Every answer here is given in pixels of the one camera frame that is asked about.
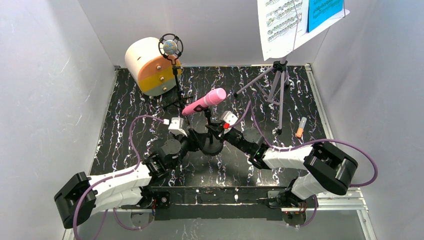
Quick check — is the black round-base mic stand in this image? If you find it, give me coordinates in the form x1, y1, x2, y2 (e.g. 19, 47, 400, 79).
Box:
200, 107, 224, 156

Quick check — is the pink microphone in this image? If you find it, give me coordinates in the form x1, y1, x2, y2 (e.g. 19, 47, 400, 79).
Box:
182, 88, 227, 116

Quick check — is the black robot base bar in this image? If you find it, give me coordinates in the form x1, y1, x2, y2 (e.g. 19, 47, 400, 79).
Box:
121, 186, 315, 221

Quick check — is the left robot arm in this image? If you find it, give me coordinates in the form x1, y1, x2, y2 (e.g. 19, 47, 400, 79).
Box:
53, 128, 213, 229

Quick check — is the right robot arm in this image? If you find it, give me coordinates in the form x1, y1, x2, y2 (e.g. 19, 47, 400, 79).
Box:
209, 123, 358, 205

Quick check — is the orange grey marker pen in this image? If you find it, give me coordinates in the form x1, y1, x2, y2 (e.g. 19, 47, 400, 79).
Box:
295, 117, 307, 139

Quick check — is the round pastel drawer cabinet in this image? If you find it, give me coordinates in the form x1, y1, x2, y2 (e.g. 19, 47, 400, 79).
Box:
124, 37, 177, 97

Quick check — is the lilac music stand tripod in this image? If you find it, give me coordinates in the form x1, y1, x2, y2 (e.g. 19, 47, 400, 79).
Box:
233, 56, 289, 135

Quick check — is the silver mesh studio microphone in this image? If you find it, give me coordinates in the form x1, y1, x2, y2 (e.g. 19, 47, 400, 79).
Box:
162, 40, 178, 55

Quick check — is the black tripod microphone stand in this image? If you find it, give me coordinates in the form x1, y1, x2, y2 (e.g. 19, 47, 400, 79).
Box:
158, 33, 193, 113

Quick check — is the white sheet music page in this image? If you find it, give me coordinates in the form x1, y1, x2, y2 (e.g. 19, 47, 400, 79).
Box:
256, 0, 351, 62

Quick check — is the blue sheet music page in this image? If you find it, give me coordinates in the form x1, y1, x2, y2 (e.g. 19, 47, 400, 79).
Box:
307, 0, 344, 33

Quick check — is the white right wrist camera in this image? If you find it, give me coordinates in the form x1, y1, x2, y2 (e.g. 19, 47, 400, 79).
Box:
220, 110, 238, 126

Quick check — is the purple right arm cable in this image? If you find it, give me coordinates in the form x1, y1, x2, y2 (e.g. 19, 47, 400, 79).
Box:
233, 100, 379, 229

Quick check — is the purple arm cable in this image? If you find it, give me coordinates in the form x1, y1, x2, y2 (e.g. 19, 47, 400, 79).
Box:
72, 114, 170, 240
233, 100, 379, 229

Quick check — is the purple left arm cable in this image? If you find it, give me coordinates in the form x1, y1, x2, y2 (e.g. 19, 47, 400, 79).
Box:
72, 114, 170, 240

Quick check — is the aluminium rail right edge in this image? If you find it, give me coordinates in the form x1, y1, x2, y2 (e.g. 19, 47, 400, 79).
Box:
304, 63, 377, 240

